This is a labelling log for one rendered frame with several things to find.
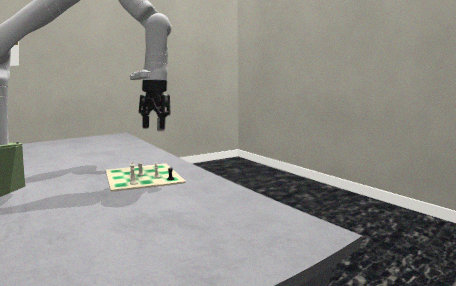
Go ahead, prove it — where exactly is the green and cream chessboard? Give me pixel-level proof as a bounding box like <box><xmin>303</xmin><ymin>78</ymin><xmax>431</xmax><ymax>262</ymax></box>
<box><xmin>106</xmin><ymin>164</ymin><xmax>186</xmax><ymax>192</ymax></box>

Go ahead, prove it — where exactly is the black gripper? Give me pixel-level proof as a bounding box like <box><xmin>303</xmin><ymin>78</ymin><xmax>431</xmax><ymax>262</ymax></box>
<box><xmin>139</xmin><ymin>80</ymin><xmax>170</xmax><ymax>131</ymax></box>

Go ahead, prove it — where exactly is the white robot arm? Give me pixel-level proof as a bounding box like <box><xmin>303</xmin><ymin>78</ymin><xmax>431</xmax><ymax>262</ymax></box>
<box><xmin>0</xmin><ymin>0</ymin><xmax>171</xmax><ymax>145</ymax></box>

